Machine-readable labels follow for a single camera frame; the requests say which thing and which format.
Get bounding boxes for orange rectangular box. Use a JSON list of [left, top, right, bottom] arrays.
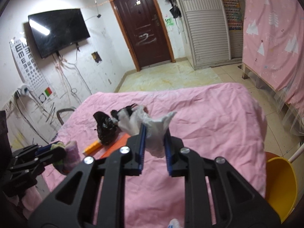
[[100, 134, 130, 159]]

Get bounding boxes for black bag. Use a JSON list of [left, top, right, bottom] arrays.
[[93, 111, 118, 146]]

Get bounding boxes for white plastic bag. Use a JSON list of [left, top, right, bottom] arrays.
[[117, 105, 178, 159]]

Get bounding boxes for purple knitted cloth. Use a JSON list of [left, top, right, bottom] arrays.
[[51, 141, 81, 176]]

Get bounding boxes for black and white sock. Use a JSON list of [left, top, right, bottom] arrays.
[[110, 104, 150, 123]]

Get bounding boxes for yellow plastic bucket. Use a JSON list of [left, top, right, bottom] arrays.
[[265, 152, 298, 222]]

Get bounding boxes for yellow orange glue stick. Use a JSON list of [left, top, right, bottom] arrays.
[[82, 140, 102, 155]]

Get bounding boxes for white metal chair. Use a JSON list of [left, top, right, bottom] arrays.
[[288, 144, 304, 163]]

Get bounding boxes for eye chart poster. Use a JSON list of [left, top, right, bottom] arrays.
[[9, 36, 53, 104]]

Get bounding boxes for dark brown door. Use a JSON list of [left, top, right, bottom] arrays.
[[110, 0, 175, 71]]

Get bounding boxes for white louvered wardrobe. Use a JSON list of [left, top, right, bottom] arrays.
[[177, 0, 242, 70]]

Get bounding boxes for pink tree-print curtain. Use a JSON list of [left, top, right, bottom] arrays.
[[243, 0, 303, 115]]

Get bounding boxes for grey chair frame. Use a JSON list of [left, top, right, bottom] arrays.
[[56, 108, 77, 125]]

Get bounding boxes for white wall power adapter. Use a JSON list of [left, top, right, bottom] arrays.
[[17, 84, 30, 96]]

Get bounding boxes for black wall television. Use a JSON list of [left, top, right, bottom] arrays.
[[28, 9, 90, 58]]

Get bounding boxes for colourful wall chart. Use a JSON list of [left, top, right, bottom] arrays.
[[222, 0, 243, 30]]

